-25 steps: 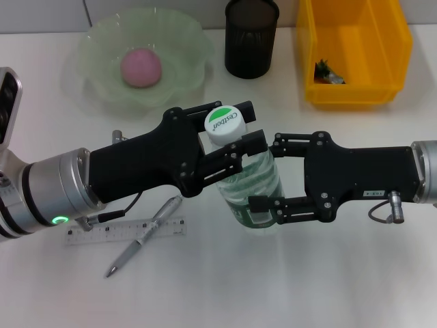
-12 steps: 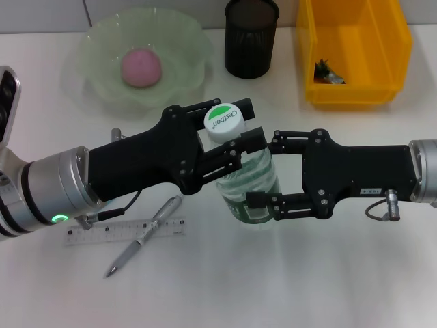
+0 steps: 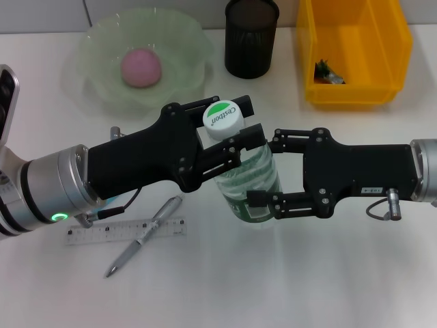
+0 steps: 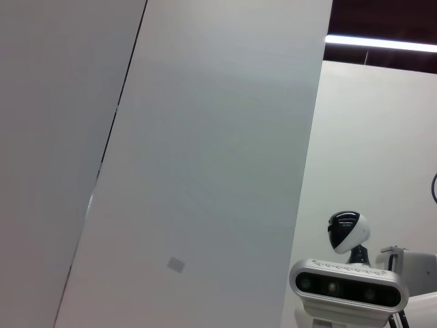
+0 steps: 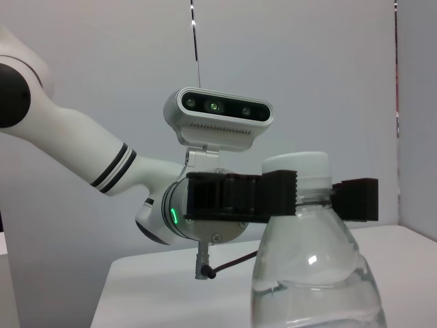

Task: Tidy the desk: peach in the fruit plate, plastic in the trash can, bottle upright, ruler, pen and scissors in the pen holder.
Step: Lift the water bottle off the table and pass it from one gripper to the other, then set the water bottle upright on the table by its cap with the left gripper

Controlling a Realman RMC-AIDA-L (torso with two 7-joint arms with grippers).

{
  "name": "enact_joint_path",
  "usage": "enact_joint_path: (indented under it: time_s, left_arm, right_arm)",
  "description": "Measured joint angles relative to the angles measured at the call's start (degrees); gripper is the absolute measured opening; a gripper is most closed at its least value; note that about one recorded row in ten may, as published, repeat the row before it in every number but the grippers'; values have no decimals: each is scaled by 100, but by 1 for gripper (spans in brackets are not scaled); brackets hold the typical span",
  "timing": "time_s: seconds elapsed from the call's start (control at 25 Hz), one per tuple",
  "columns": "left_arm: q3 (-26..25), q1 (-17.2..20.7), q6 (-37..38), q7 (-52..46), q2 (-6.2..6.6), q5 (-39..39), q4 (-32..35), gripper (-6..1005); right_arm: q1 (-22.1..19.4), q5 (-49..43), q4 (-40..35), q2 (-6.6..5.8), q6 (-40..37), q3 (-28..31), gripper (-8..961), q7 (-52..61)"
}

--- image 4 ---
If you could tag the ceiling light strip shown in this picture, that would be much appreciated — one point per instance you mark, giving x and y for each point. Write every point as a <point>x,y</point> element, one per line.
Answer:
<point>375,43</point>

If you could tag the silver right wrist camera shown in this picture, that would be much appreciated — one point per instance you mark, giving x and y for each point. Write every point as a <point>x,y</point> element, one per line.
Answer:
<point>348,283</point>

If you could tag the small grey wall sticker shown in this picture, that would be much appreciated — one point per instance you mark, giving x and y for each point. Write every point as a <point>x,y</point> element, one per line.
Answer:
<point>176,264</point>

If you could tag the white black robot head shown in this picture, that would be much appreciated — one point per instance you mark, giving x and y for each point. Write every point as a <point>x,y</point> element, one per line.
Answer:
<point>355,232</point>

